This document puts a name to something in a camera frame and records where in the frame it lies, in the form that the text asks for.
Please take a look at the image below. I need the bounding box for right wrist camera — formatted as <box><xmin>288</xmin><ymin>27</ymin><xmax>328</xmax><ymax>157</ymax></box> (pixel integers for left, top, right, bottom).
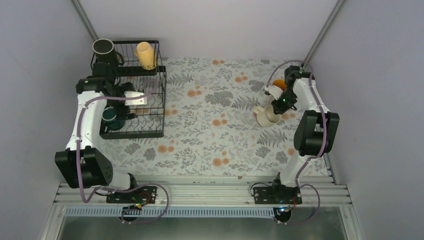
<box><xmin>264</xmin><ymin>85</ymin><xmax>284</xmax><ymax>100</ymax></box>

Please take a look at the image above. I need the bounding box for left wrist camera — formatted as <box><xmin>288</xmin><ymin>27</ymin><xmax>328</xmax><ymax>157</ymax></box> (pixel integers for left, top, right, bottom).
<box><xmin>124</xmin><ymin>91</ymin><xmax>148</xmax><ymax>106</ymax></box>

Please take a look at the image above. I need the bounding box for slotted cable duct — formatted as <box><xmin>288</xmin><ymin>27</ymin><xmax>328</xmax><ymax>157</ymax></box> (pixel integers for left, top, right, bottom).
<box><xmin>63</xmin><ymin>206</ymin><xmax>274</xmax><ymax>218</ymax></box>

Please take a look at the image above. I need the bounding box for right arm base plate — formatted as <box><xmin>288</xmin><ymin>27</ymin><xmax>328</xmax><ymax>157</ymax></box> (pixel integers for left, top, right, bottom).
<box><xmin>250</xmin><ymin>180</ymin><xmax>303</xmax><ymax>205</ymax></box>

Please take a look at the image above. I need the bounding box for aluminium rail frame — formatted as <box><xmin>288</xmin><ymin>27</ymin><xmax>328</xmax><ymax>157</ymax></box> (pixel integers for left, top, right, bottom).
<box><xmin>41</xmin><ymin>175</ymin><xmax>363</xmax><ymax>240</ymax></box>

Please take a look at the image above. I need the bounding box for floral tablecloth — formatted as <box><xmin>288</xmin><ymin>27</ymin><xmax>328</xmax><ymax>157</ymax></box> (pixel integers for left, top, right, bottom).
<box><xmin>99</xmin><ymin>58</ymin><xmax>303</xmax><ymax>177</ymax></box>

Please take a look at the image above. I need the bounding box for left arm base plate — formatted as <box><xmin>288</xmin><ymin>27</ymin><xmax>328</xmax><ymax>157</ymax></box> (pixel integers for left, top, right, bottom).
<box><xmin>106</xmin><ymin>186</ymin><xmax>158</xmax><ymax>205</ymax></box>

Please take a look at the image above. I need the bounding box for beige mug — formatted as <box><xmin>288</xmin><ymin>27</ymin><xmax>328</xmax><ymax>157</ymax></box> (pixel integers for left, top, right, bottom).
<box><xmin>252</xmin><ymin>105</ymin><xmax>282</xmax><ymax>128</ymax></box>

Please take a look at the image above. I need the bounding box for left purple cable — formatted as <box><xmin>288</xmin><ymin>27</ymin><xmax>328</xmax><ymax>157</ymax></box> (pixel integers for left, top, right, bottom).
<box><xmin>75</xmin><ymin>86</ymin><xmax>170</xmax><ymax>226</ymax></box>

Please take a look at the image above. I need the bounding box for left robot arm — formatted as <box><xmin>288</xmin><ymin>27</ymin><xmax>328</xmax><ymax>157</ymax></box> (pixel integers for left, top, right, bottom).
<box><xmin>54</xmin><ymin>62</ymin><xmax>146</xmax><ymax>203</ymax></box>

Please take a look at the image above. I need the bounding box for dark green mug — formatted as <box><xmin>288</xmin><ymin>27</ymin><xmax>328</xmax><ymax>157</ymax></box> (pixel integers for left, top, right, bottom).
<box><xmin>101</xmin><ymin>106</ymin><xmax>125</xmax><ymax>131</ymax></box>

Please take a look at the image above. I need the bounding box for black mug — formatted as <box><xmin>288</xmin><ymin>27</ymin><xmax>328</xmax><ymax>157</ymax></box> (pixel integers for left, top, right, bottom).
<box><xmin>92</xmin><ymin>38</ymin><xmax>124</xmax><ymax>68</ymax></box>

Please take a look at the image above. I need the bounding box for purple cable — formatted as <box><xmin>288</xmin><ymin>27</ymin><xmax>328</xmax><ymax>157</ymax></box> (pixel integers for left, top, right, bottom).
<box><xmin>265</xmin><ymin>59</ymin><xmax>329</xmax><ymax>226</ymax></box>
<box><xmin>75</xmin><ymin>86</ymin><xmax>170</xmax><ymax>226</ymax></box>

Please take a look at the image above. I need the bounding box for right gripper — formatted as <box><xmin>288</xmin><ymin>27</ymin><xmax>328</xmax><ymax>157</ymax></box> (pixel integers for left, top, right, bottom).
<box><xmin>271</xmin><ymin>88</ymin><xmax>298</xmax><ymax>115</ymax></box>

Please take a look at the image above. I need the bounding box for yellow cup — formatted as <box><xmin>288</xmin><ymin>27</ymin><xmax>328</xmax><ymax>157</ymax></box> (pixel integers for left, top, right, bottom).
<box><xmin>134</xmin><ymin>41</ymin><xmax>157</xmax><ymax>70</ymax></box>

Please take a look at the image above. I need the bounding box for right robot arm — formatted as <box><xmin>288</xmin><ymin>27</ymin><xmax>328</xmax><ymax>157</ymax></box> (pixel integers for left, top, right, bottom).
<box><xmin>266</xmin><ymin>65</ymin><xmax>340</xmax><ymax>204</ymax></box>

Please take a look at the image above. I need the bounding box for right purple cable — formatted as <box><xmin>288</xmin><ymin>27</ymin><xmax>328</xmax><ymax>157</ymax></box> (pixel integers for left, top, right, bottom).
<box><xmin>265</xmin><ymin>59</ymin><xmax>329</xmax><ymax>226</ymax></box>

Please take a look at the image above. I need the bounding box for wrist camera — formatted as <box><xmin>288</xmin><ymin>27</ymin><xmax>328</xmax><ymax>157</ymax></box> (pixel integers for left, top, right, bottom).
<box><xmin>264</xmin><ymin>85</ymin><xmax>284</xmax><ymax>100</ymax></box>
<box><xmin>124</xmin><ymin>91</ymin><xmax>148</xmax><ymax>106</ymax></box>

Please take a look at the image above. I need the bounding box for floral white mug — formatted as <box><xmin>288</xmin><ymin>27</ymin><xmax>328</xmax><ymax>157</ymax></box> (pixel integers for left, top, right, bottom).
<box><xmin>272</xmin><ymin>79</ymin><xmax>287</xmax><ymax>91</ymax></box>

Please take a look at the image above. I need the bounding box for black wire dish rack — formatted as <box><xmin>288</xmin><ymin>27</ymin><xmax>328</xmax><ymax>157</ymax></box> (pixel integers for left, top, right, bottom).
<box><xmin>90</xmin><ymin>38</ymin><xmax>167</xmax><ymax>140</ymax></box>

